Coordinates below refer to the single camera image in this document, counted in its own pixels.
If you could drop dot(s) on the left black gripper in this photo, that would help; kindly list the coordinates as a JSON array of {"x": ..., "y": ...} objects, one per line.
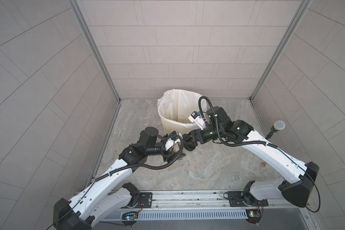
[{"x": 166, "y": 152}]

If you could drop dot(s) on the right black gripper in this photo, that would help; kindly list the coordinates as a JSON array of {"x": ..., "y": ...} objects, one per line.
[{"x": 194, "y": 136}]

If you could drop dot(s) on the black round jar lid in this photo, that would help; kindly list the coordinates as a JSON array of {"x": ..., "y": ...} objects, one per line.
[{"x": 189, "y": 144}]

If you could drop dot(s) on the black lidded glass jar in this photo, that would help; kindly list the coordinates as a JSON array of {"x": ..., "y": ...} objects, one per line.
[{"x": 176, "y": 147}]

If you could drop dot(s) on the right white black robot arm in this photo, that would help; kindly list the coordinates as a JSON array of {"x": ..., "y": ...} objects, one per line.
[{"x": 298, "y": 178}]

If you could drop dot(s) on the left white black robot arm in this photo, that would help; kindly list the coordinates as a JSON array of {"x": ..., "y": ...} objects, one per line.
[{"x": 84, "y": 210}]

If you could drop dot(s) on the cream woven waste bin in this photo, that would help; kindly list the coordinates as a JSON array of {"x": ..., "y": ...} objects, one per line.
[{"x": 182, "y": 126}]

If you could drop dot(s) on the white plastic bin liner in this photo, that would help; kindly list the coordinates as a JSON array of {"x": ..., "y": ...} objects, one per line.
[{"x": 178, "y": 104}]

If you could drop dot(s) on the left green circuit board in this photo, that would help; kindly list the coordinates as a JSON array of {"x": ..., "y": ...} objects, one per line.
[{"x": 130, "y": 216}]

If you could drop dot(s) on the green circuit board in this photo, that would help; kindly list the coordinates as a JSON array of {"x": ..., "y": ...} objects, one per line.
[
  {"x": 254, "y": 216},
  {"x": 130, "y": 216}
]

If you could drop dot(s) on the black stand with round top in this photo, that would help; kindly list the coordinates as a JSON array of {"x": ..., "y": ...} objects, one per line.
[{"x": 277, "y": 126}]

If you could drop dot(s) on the right green circuit board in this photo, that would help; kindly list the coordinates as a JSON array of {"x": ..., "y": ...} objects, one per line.
[{"x": 254, "y": 216}]

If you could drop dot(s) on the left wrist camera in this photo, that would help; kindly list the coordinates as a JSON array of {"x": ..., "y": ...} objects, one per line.
[{"x": 171, "y": 141}]

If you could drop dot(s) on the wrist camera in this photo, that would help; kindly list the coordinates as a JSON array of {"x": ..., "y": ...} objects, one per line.
[
  {"x": 171, "y": 141},
  {"x": 196, "y": 118}
]

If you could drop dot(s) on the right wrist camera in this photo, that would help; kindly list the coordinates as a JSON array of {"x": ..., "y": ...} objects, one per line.
[{"x": 196, "y": 118}]

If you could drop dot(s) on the aluminium mounting rail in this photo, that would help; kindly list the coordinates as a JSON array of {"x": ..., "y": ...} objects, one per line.
[{"x": 198, "y": 199}]

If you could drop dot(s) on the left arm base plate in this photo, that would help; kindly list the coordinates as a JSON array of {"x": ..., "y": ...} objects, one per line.
[{"x": 142, "y": 199}]

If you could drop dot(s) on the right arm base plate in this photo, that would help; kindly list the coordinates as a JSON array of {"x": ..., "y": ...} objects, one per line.
[{"x": 242, "y": 199}]

